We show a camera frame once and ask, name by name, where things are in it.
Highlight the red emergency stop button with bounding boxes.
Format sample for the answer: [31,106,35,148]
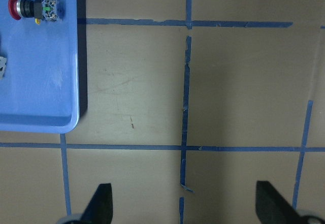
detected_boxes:
[8,0,63,25]

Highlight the white circuit breaker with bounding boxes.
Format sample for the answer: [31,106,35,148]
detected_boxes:
[0,56,7,79]

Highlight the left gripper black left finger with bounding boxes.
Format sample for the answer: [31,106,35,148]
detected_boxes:
[80,183,113,224]

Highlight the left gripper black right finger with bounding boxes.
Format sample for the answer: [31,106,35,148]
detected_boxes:
[255,181,304,224]

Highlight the blue plastic tray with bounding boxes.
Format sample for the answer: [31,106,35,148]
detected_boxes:
[1,0,80,134]

